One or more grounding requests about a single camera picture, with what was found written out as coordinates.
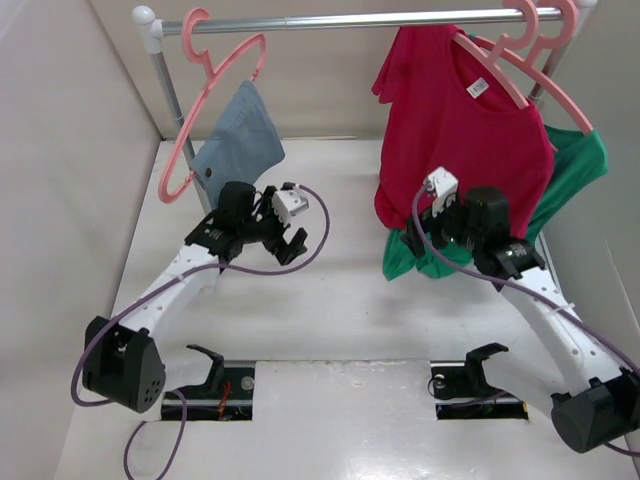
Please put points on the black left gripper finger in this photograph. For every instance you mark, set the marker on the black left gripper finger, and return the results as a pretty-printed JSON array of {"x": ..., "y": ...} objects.
[
  {"x": 287, "y": 251},
  {"x": 263, "y": 208}
]

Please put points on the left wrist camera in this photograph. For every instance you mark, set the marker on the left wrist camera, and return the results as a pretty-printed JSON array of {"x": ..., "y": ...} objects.
[{"x": 288, "y": 202}]

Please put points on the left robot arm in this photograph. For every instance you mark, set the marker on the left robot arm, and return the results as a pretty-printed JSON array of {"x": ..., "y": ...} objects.
[{"x": 122, "y": 361}]

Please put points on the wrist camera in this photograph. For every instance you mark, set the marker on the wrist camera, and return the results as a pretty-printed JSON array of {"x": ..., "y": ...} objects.
[
  {"x": 442, "y": 185},
  {"x": 288, "y": 202}
]

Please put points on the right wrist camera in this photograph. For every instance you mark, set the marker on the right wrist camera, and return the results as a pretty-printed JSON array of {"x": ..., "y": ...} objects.
[{"x": 442, "y": 185}]

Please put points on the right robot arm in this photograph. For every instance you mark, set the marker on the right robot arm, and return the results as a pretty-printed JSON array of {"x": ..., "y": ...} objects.
[{"x": 591, "y": 394}]

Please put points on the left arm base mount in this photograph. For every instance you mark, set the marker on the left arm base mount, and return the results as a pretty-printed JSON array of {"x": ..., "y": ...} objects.
[{"x": 214, "y": 388}]

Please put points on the blue denim garment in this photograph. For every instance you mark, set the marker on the blue denim garment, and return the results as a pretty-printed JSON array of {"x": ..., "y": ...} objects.
[{"x": 243, "y": 145}]

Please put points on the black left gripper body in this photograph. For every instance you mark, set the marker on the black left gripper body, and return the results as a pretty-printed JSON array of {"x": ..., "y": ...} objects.
[{"x": 261, "y": 229}]

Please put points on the red t shirt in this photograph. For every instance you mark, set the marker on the red t shirt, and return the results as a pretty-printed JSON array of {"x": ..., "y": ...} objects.
[{"x": 447, "y": 111}]

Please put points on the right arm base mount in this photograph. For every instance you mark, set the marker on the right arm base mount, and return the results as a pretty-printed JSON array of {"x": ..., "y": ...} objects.
[{"x": 461, "y": 391}]

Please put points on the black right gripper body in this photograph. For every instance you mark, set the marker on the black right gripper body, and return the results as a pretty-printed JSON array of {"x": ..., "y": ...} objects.
[{"x": 449, "y": 226}]

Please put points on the metal clothes rack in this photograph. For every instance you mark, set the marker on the metal clothes rack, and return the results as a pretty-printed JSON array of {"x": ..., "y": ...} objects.
[{"x": 559, "y": 23}]

